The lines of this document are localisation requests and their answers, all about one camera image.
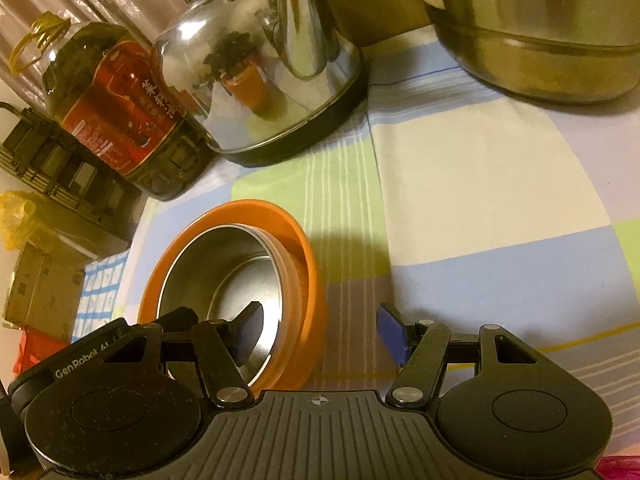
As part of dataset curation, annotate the checked pastel tablecloth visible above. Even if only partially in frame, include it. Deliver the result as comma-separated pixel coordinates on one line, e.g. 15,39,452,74
75,25,640,461

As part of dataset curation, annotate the orange plastic bowl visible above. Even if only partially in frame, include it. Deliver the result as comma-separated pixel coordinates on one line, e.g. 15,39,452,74
136,199,330,391

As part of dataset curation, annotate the cardboard box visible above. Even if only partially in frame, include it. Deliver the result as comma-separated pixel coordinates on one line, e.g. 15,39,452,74
1,241,87,343

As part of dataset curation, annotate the shiny steel kettle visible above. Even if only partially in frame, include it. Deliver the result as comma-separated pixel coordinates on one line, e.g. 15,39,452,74
150,0,370,168

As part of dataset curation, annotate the stainless steel bowl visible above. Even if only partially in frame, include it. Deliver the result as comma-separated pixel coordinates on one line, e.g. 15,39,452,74
157,225,288,393

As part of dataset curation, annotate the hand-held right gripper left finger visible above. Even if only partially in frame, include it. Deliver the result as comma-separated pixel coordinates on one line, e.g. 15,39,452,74
107,301,265,408

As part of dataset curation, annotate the person's pink clothing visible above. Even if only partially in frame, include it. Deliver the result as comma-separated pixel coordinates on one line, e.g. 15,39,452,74
595,454,640,480

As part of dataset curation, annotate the wooden board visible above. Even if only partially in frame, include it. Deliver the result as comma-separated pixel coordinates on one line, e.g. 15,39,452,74
312,0,433,48

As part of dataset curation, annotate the blue white checked cloth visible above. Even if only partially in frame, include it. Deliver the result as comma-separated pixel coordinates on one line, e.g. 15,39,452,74
75,249,132,333

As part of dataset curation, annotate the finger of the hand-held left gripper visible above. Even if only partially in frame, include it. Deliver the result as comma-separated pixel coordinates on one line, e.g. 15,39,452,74
152,306,200,333

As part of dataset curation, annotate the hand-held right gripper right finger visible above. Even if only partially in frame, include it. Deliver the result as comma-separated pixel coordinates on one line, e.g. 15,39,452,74
377,302,538,408

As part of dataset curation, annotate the large steel pot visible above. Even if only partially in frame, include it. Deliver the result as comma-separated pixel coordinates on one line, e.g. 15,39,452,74
380,0,640,106

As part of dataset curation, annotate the yellow plastic bag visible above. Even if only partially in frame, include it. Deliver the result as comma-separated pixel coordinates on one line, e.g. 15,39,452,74
0,189,43,252

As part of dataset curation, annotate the dark plastic crate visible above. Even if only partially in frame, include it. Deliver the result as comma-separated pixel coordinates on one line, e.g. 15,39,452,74
0,101,143,256

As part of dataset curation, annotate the red box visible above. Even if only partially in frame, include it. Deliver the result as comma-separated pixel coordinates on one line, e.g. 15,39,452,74
12,326,68,376

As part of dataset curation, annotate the red label oil bottle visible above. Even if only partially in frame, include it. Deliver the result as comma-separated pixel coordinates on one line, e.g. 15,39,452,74
9,11,216,202

